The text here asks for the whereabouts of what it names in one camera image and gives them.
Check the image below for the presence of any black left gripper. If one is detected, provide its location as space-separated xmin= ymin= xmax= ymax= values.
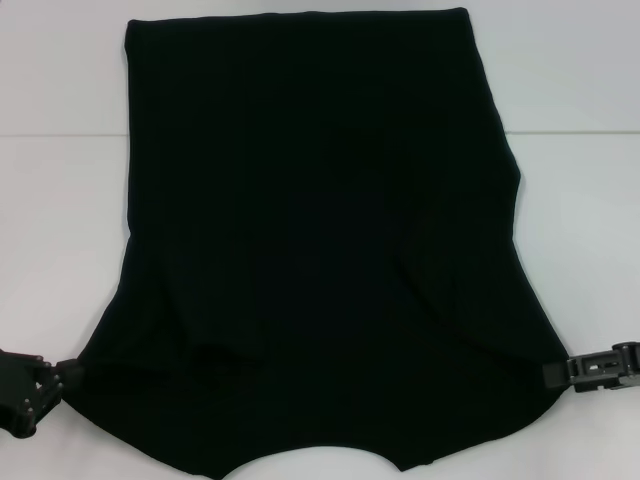
xmin=0 ymin=349 xmax=84 ymax=441

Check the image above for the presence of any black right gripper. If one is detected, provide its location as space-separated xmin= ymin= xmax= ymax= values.
xmin=543 ymin=341 xmax=640 ymax=395

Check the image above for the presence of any black shirt with pink print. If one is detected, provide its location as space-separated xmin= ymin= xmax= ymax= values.
xmin=79 ymin=7 xmax=571 ymax=480

